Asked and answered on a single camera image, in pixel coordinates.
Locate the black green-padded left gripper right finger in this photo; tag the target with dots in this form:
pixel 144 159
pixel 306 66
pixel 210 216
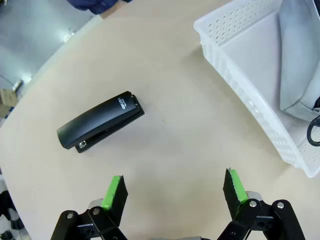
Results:
pixel 233 197

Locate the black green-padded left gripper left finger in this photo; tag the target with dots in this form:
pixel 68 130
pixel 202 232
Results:
pixel 117 200

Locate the black stapler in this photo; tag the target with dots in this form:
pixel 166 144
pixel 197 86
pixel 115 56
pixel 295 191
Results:
pixel 100 117

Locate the white perforated plastic basket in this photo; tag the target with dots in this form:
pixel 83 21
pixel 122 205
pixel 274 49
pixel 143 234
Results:
pixel 250 65

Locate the grey fabric pouch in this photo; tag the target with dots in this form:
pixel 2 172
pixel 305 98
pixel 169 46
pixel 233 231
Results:
pixel 297 62

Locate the brown cardboard box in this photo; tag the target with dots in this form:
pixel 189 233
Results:
pixel 6 98

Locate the person in dark blue jacket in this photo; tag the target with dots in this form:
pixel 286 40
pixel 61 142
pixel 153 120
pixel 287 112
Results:
pixel 100 5

